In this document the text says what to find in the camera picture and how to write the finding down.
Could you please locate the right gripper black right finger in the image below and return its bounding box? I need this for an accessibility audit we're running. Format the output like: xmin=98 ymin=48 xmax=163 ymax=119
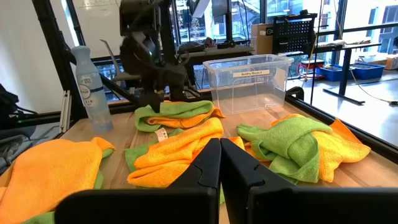
xmin=220 ymin=138 xmax=398 ymax=224

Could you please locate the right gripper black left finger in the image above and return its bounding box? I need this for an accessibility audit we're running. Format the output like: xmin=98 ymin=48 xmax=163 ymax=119
xmin=54 ymin=138 xmax=222 ymax=224

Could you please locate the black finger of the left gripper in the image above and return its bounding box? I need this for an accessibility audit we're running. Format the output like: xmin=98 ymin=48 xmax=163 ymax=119
xmin=154 ymin=91 xmax=165 ymax=114
xmin=139 ymin=91 xmax=157 ymax=113

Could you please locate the orange microfiber towel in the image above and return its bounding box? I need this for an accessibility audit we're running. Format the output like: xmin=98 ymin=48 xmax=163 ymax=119
xmin=126 ymin=116 xmax=246 ymax=189
xmin=145 ymin=105 xmax=227 ymax=129
xmin=244 ymin=113 xmax=372 ymax=184
xmin=0 ymin=136 xmax=116 ymax=224

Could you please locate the black backlit keyboard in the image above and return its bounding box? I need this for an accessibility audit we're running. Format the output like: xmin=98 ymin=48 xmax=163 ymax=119
xmin=177 ymin=41 xmax=206 ymax=54

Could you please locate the light blue plastic bottle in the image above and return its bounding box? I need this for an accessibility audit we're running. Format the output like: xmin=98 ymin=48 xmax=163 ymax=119
xmin=70 ymin=45 xmax=114 ymax=134

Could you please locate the gray operator desk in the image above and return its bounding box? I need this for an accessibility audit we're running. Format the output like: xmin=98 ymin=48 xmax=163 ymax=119
xmin=175 ymin=45 xmax=255 ymax=66

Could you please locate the clear plastic storage bin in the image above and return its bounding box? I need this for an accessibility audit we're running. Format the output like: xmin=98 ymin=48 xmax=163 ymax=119
xmin=202 ymin=54 xmax=295 ymax=116

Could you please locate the brown cardboard box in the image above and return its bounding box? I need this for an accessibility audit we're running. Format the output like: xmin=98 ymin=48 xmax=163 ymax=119
xmin=250 ymin=22 xmax=275 ymax=55
xmin=385 ymin=54 xmax=398 ymax=71

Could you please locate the black bag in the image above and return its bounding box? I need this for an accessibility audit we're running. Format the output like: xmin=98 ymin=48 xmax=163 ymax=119
xmin=0 ymin=83 xmax=19 ymax=128

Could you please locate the blue plastic bin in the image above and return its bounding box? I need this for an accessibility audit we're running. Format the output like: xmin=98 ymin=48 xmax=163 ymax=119
xmin=316 ymin=63 xmax=354 ymax=83
xmin=350 ymin=62 xmax=386 ymax=81

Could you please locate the red stool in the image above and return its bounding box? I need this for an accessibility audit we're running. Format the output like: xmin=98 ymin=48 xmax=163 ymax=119
xmin=297 ymin=58 xmax=326 ymax=80

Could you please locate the black pegboard cart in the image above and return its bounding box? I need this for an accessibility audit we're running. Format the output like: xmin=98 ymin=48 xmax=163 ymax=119
xmin=272 ymin=12 xmax=318 ymax=57

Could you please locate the black standing desk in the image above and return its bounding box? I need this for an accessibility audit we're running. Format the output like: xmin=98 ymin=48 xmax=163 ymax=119
xmin=313 ymin=42 xmax=383 ymax=105

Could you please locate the silver metal bracket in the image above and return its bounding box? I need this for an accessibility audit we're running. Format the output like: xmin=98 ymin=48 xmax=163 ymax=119
xmin=58 ymin=90 xmax=73 ymax=134

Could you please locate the black metal rig frame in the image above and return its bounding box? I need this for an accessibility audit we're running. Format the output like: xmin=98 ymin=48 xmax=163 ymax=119
xmin=17 ymin=0 xmax=398 ymax=164

